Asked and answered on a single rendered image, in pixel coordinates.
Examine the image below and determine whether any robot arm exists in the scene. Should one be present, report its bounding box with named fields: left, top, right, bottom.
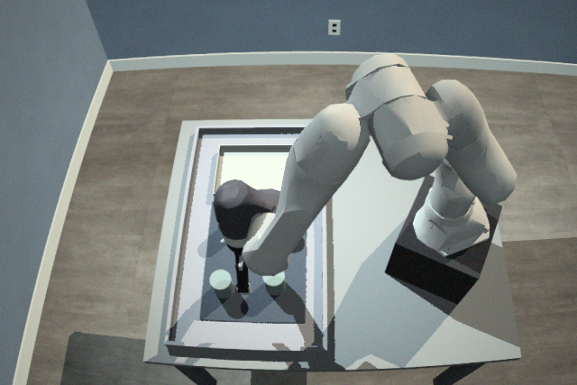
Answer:
left=214, top=54, right=517, bottom=276

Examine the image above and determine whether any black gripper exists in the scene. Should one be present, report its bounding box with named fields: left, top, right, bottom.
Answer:
left=227, top=244, right=252, bottom=295

